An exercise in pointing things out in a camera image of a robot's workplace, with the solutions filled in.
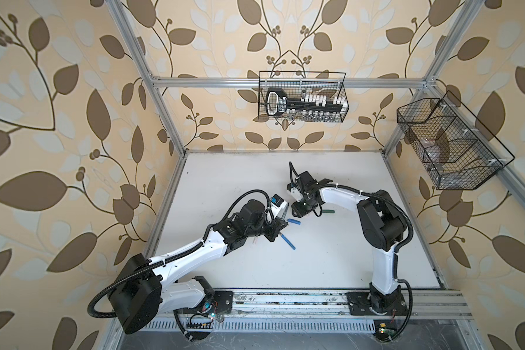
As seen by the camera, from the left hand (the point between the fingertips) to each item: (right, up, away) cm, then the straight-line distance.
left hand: (287, 221), depth 77 cm
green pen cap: (+20, 0, +22) cm, 30 cm away
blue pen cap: (+4, -4, +17) cm, 18 cm away
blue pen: (+1, -11, +12) cm, 16 cm away
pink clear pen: (-13, -10, +12) cm, 20 cm away
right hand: (+6, -1, +20) cm, 21 cm away
